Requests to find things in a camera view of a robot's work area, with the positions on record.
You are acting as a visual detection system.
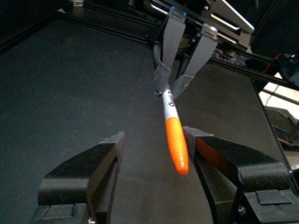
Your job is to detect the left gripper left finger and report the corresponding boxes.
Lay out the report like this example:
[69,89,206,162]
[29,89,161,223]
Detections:
[30,130,126,224]

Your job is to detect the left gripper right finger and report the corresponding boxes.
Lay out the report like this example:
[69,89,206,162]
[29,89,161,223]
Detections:
[181,125,299,224]

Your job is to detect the grey marker pen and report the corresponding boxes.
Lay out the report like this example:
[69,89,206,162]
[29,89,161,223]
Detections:
[161,89,190,176]

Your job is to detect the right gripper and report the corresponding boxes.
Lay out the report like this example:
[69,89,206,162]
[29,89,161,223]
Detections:
[126,0,256,99]

